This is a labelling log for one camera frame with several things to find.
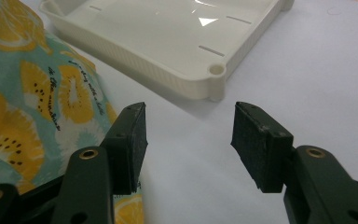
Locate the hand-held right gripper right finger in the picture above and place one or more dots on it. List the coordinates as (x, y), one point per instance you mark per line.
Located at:
(258, 149)

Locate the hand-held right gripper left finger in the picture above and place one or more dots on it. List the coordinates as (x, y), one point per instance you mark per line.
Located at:
(127, 146)

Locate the white plastic tray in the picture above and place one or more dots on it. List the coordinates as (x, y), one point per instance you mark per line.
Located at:
(155, 37)

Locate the fruit print cloth bag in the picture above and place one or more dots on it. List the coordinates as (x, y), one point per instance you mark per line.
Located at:
(28, 93)

